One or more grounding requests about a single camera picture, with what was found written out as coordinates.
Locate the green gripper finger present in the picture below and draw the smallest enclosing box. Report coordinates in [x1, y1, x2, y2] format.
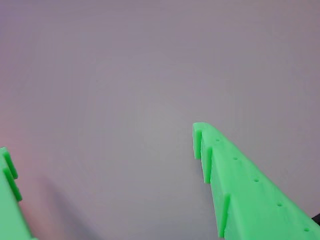
[0, 146, 39, 240]
[192, 121, 320, 240]

